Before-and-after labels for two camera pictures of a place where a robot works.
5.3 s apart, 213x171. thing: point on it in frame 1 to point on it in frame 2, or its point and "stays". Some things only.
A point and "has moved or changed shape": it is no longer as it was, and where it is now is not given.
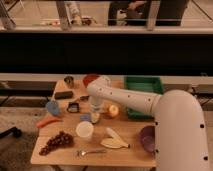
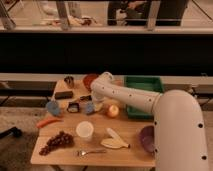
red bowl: (88, 78) stays
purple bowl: (148, 137) stays
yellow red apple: (113, 110) stays
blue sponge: (85, 118) has moved or changed shape
